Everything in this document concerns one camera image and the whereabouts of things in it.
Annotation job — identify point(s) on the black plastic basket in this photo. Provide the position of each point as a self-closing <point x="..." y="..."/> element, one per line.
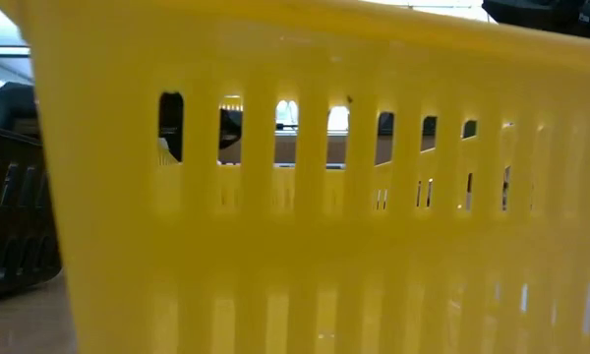
<point x="15" y="221"/>

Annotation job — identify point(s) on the black office chair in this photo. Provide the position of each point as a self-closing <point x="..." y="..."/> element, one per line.
<point x="15" y="108"/>

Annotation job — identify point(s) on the yellow plastic basket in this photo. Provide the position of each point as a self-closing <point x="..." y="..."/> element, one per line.
<point x="295" y="246"/>

